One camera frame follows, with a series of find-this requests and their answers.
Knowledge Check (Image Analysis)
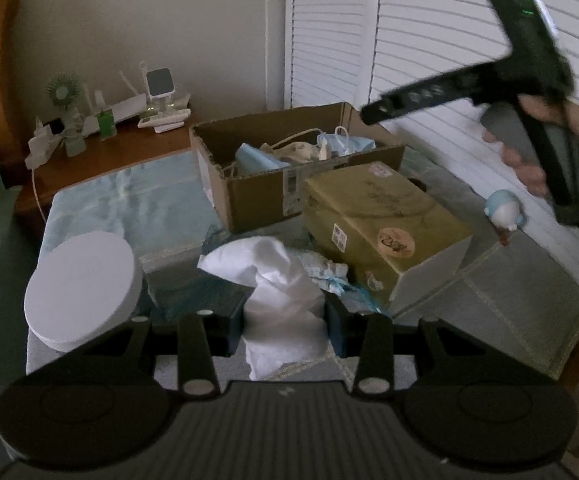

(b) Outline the white router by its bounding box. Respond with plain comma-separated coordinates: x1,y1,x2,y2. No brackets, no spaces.
82,62,153,136

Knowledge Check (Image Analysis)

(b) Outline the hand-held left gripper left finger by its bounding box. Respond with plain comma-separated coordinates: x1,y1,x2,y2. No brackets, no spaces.
84,296,246,400

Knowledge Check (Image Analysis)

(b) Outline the closed olive gift box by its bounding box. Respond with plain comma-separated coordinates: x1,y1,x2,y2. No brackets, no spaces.
302,161,474,313

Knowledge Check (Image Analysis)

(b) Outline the brown cardboard box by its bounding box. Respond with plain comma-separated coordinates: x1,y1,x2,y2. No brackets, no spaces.
190,101,406,235

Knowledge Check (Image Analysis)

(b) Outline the white cloth pouch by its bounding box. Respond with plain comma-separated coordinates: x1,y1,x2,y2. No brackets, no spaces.
197,237,330,381

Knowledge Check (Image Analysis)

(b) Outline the white louvered door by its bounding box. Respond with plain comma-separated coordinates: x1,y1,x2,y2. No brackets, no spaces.
284,0,579,306

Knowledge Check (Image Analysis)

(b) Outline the white power cable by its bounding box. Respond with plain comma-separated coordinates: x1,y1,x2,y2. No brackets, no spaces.
30,165,50,226

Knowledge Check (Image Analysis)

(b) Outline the person's right hand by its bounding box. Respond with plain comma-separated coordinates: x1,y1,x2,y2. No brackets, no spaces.
482,95,579,197

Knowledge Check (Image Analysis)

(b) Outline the blue face mask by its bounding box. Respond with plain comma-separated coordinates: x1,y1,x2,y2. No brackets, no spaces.
289,247,393,318
317,126,376,161
234,142,290,176

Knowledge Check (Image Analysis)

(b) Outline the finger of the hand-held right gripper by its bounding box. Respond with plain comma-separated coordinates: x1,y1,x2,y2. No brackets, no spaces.
360,66,509,127

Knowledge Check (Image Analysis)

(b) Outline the round jar with white lid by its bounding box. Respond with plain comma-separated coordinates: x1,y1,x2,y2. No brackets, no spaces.
24,230,144,353

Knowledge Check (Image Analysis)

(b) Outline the cream drawstring pouch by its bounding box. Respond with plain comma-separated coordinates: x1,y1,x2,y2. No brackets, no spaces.
262,129,330,163

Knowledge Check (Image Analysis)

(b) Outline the small green desk fan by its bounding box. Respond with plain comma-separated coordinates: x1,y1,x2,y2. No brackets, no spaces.
46,72,88,158

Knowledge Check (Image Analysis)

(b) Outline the light blue cloth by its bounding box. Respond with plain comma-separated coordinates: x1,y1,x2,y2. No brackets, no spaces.
40,152,225,261

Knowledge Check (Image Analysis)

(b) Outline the white charger plug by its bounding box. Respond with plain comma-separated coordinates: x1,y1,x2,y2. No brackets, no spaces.
24,117,68,170

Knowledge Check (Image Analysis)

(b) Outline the wooden nightstand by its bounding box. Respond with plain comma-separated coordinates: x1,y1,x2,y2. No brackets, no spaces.
14,110,200,221

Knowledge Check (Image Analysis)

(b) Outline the blue and white toy figure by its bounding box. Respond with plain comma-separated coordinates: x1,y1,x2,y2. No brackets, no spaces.
484,189,527,247

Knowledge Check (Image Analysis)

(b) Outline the white camera device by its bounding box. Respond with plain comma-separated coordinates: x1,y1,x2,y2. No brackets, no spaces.
144,66,176,106

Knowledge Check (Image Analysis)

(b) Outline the crumpled blue face mask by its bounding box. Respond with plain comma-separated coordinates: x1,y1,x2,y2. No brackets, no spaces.
289,247,393,318

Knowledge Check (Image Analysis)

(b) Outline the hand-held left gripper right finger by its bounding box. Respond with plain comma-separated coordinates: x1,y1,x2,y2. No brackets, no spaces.
324,292,500,398

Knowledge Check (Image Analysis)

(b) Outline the green bottle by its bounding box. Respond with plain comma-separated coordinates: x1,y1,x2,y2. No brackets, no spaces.
94,90,116,138

